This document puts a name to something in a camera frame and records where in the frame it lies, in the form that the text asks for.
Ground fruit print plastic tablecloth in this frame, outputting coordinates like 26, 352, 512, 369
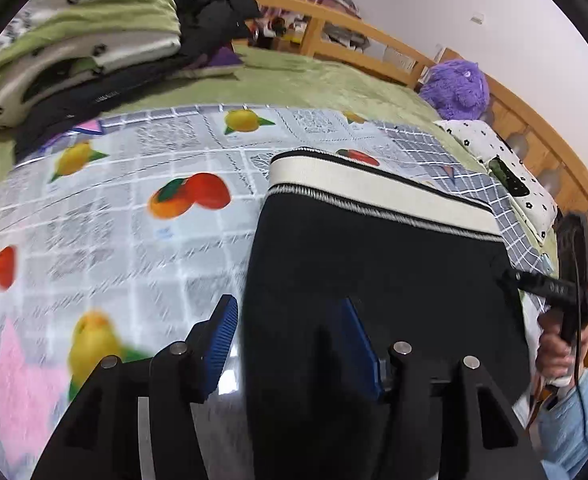
0, 104, 454, 480

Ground green blanket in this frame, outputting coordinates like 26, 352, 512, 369
0, 44, 554, 261

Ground purple plush toy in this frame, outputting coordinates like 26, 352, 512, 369
418, 59, 490, 121

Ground black pants with white waistband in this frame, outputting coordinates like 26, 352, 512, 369
243, 147, 540, 480

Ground purple cloth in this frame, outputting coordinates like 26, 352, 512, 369
208, 46, 245, 69

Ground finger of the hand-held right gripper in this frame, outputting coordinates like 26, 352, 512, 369
501, 268, 562, 304

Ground person's right hand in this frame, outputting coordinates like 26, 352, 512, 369
534, 310, 583, 389

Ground black cable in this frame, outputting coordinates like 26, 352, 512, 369
578, 345, 588, 448

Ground folded floral quilt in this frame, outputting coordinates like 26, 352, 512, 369
0, 0, 183, 142

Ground grey checked sheet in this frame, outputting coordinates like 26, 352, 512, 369
386, 124, 557, 286

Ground white floral pillow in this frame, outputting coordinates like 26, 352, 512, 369
435, 119, 560, 242

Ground black jacket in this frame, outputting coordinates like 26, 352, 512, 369
168, 0, 263, 63

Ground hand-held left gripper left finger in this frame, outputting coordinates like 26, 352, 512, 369
31, 294, 239, 480

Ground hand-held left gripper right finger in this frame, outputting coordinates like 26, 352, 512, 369
340, 297, 547, 480

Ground dark navy cloth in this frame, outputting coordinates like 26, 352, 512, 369
13, 66, 187, 162

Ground wooden bed frame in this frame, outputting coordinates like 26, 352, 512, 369
245, 0, 588, 273

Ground person's right forearm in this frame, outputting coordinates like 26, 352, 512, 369
534, 367, 588, 480

